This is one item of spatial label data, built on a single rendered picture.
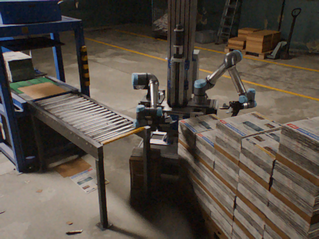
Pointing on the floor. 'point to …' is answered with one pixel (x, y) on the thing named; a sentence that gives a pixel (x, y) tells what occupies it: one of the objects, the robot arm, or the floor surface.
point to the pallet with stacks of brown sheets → (254, 42)
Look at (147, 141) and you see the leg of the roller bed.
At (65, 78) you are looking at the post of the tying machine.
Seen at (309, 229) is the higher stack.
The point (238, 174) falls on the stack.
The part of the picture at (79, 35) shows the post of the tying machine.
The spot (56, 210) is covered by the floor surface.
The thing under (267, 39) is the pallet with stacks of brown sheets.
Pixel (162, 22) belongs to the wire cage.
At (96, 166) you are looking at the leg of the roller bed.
